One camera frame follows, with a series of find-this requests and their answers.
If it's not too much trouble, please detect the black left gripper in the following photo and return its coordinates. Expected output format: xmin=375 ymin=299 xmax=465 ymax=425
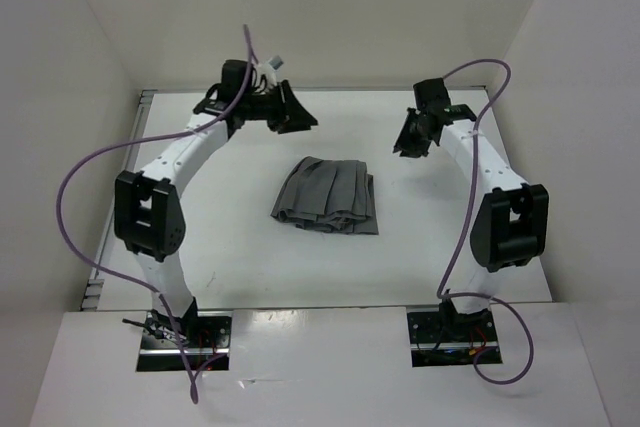
xmin=242 ymin=81 xmax=319 ymax=136

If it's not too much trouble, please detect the grey pleated skirt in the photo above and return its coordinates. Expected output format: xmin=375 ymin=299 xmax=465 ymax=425
xmin=271 ymin=156 xmax=379 ymax=235

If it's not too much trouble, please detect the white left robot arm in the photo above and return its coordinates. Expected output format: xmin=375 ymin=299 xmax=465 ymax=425
xmin=114 ymin=56 xmax=317 ymax=347

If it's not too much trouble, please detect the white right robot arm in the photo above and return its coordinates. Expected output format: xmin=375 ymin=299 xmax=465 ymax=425
xmin=393 ymin=78 xmax=549 ymax=340

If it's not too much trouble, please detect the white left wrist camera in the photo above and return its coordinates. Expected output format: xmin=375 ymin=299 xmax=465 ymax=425
xmin=256 ymin=55 xmax=284 ymax=87

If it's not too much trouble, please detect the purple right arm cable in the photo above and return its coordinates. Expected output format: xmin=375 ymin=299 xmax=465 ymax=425
xmin=436 ymin=60 xmax=535 ymax=387

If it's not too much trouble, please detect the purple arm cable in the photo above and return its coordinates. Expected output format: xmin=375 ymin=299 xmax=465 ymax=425
xmin=436 ymin=60 xmax=535 ymax=387
xmin=55 ymin=24 xmax=261 ymax=406

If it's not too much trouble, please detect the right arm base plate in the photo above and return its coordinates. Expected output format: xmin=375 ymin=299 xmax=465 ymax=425
xmin=406 ymin=302 xmax=502 ymax=368

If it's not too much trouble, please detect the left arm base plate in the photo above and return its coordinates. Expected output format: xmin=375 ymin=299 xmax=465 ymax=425
xmin=123 ymin=310 xmax=232 ymax=373

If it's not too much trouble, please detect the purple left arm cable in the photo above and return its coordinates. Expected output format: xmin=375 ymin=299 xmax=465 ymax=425
xmin=55 ymin=24 xmax=261 ymax=406

